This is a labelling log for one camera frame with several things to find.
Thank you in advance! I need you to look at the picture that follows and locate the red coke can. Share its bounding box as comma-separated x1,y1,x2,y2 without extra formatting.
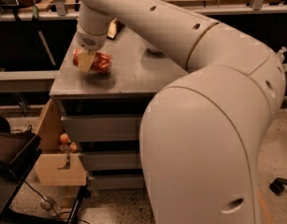
73,48,112,75

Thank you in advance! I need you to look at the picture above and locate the black chair caster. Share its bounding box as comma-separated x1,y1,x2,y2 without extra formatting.
269,177,287,195

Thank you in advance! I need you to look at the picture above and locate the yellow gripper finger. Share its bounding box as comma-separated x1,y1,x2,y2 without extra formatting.
78,51,95,72

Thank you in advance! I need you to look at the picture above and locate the white ceramic bowl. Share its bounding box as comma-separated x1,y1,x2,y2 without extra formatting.
147,47,162,53

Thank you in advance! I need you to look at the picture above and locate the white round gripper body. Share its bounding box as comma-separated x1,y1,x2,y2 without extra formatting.
76,24,108,51

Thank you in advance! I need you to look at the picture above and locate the sea salt chip bag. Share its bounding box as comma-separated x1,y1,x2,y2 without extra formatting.
108,19,124,39

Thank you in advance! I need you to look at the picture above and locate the black cart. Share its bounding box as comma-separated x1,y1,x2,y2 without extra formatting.
0,116,86,224

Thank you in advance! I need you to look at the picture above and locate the orange fruit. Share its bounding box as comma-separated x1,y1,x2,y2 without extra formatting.
59,133,70,145

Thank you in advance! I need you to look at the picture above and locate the grey metal railing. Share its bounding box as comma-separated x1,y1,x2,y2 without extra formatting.
0,6,287,92

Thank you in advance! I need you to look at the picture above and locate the grey drawer cabinet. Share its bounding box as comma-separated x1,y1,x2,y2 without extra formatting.
50,27,187,190

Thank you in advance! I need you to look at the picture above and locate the clear sanitizer bottle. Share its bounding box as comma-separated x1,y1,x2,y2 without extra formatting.
277,47,287,62

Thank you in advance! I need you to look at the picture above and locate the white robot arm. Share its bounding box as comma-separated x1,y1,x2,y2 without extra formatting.
79,0,286,224

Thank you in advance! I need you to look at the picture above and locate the wooden side box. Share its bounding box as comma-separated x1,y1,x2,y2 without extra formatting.
35,99,86,186

